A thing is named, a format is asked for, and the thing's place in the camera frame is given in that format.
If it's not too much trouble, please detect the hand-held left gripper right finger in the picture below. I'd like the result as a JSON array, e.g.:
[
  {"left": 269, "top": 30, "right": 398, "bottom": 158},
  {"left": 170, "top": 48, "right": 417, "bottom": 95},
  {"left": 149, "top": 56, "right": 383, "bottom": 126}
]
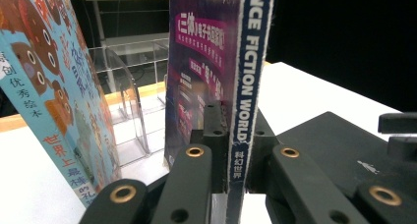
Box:
[{"left": 246, "top": 108, "right": 280, "bottom": 193}]

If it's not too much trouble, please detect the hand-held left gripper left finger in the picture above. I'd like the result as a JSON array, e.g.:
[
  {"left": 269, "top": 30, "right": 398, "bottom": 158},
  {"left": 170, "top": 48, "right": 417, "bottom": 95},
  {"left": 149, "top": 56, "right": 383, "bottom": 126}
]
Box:
[{"left": 191, "top": 100, "right": 230, "bottom": 195}]

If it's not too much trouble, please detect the black book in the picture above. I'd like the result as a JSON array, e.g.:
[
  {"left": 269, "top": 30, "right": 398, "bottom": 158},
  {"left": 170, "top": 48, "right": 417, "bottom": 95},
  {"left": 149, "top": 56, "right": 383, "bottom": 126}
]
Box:
[{"left": 163, "top": 0, "right": 276, "bottom": 224}]

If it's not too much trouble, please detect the clear acrylic book rack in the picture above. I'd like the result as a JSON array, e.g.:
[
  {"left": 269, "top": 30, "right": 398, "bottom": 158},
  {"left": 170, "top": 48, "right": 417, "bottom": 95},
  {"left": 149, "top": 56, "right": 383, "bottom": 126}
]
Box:
[{"left": 87, "top": 36, "right": 170, "bottom": 168}]

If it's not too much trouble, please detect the blue animal picture book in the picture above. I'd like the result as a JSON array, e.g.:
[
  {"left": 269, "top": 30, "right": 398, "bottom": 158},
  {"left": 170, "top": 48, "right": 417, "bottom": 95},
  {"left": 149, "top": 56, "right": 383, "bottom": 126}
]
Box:
[{"left": 0, "top": 0, "right": 122, "bottom": 208}]

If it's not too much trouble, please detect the white table mat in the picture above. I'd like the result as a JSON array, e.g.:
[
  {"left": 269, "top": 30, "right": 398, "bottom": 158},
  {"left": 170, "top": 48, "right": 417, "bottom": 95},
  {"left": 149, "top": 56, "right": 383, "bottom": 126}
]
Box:
[{"left": 0, "top": 61, "right": 417, "bottom": 224}]

